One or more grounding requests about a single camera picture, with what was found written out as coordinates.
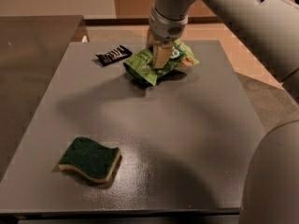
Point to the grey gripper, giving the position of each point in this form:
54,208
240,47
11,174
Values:
164,29

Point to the green rice chip bag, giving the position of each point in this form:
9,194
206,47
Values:
140,65

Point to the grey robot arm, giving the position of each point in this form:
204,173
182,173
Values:
265,47

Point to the black rxbar chocolate bar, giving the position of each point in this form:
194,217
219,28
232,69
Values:
116,55

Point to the green yellow sponge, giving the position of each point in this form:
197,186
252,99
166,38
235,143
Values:
90,159

